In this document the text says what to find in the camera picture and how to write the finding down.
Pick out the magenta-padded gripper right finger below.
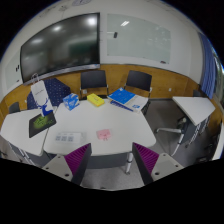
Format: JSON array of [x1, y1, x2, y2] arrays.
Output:
[[131, 142, 185, 186]]

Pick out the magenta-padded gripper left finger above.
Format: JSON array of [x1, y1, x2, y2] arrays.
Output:
[[41, 142, 93, 186]]

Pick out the pink charger block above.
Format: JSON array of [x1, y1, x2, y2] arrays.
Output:
[[96, 128, 113, 141]]

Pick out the white power strip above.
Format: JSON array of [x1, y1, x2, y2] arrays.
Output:
[[54, 131, 85, 145]]

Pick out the black and green mouse pad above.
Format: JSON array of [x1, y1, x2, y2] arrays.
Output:
[[28, 112, 58, 139]]

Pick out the white and blue paper ream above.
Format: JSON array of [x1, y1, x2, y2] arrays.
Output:
[[109, 94, 149, 114]]

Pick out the blue tissue box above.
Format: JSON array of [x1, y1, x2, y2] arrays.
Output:
[[62, 93, 81, 111]]

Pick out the yellow and green pack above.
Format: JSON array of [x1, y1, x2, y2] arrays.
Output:
[[86, 93, 106, 108]]

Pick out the blue paper ream pack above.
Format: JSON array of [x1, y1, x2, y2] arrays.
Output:
[[107, 87, 136, 105]]

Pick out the white side table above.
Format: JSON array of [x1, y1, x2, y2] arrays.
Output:
[[171, 95, 217, 127]]

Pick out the blue dotted chair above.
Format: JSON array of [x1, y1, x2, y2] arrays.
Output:
[[26, 77, 72, 111]]

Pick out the white bag with blue deer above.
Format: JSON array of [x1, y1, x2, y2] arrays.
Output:
[[30, 73, 55, 118]]

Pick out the black office chair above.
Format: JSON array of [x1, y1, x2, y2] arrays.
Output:
[[8, 101, 21, 115], [124, 69, 154, 99], [79, 69, 110, 100]]

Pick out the blue curtain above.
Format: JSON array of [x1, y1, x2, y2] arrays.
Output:
[[197, 31, 218, 100]]

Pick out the frosted glass whiteboard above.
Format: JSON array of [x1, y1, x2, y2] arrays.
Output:
[[106, 13, 172, 65]]

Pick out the large black wall screen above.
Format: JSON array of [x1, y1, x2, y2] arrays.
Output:
[[19, 12, 101, 83]]

